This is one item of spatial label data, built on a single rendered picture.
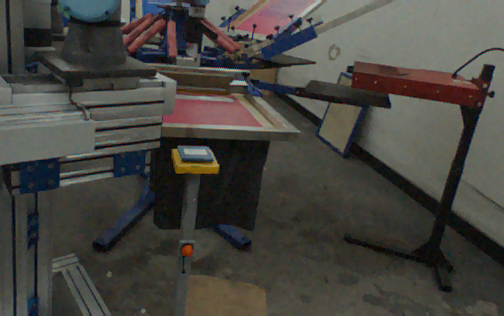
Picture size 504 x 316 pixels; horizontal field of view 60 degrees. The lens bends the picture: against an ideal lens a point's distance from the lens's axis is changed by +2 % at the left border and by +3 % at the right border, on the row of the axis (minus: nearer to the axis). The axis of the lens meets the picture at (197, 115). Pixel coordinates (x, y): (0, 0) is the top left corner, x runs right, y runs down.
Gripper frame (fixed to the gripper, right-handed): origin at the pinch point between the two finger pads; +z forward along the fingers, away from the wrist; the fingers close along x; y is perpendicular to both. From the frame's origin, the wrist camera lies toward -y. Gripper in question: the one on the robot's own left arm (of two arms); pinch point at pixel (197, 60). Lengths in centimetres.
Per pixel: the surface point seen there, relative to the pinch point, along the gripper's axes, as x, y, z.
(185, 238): 79, 14, 43
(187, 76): 2.0, 4.5, 7.4
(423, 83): 9, -114, 4
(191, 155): 80, 15, 14
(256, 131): 60, -12, 13
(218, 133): 60, 2, 14
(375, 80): -2, -95, 6
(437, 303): 37, -130, 113
